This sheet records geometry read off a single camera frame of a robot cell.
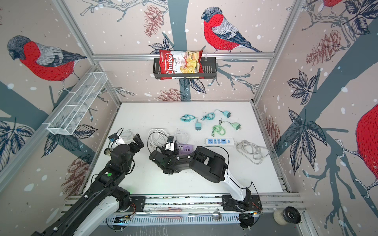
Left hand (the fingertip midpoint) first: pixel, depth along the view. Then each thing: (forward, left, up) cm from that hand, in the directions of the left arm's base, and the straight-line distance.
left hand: (135, 135), depth 78 cm
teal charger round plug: (+30, -56, -17) cm, 66 cm away
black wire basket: (+37, -7, +13) cm, 39 cm away
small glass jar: (-2, +22, -17) cm, 28 cm away
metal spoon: (-34, -43, -17) cm, 57 cm away
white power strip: (+6, -49, -18) cm, 52 cm away
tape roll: (-35, -72, -8) cm, 81 cm away
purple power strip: (0, -27, -17) cm, 31 cm away
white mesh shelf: (+5, +31, +11) cm, 33 cm away
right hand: (+4, -18, -17) cm, 25 cm away
